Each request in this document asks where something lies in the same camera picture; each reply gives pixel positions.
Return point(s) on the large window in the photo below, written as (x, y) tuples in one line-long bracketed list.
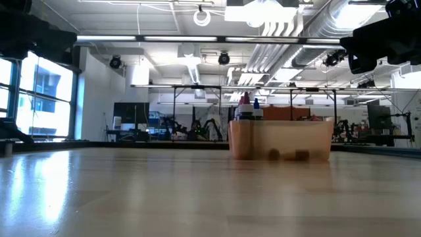
[(46, 108)]

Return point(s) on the large dark bottle red tip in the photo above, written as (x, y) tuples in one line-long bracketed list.
[(245, 113)]

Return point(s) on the small black hanging camera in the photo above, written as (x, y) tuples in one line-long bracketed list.
[(366, 84)]

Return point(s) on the white ceiling light fixture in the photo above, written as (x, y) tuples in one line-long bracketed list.
[(260, 14)]

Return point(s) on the small grey post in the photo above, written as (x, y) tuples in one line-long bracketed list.
[(8, 148)]

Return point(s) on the orange translucent plastic bin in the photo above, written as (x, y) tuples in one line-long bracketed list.
[(296, 138)]

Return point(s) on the black background screen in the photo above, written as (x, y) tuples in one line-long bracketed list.
[(131, 113)]

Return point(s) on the dark background monitor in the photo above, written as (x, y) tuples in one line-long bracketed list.
[(378, 118)]

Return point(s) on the white ceiling vent unit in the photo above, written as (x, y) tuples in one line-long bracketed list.
[(409, 69)]

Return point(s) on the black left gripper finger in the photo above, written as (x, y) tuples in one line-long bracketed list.
[(60, 44)]

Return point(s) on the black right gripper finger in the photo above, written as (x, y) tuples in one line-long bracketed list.
[(361, 66), (361, 42)]

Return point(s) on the orange partition panel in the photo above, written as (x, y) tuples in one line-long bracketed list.
[(283, 113)]

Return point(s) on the black background stand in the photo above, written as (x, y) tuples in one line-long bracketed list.
[(381, 141)]

